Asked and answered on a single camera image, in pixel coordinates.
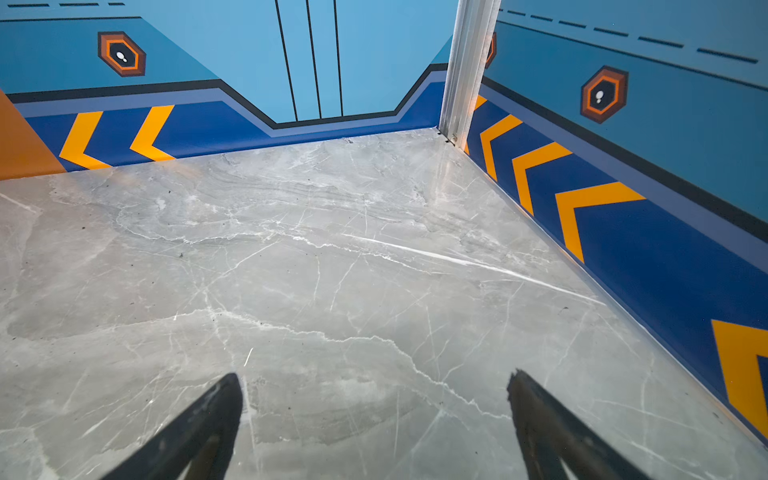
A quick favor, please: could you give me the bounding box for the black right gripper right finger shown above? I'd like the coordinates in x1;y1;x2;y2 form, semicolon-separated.
507;370;648;480

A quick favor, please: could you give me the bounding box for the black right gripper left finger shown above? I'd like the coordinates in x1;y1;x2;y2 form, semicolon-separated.
105;373;243;479

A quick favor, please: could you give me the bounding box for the aluminium corner post right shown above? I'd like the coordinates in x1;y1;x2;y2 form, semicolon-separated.
438;0;501;150

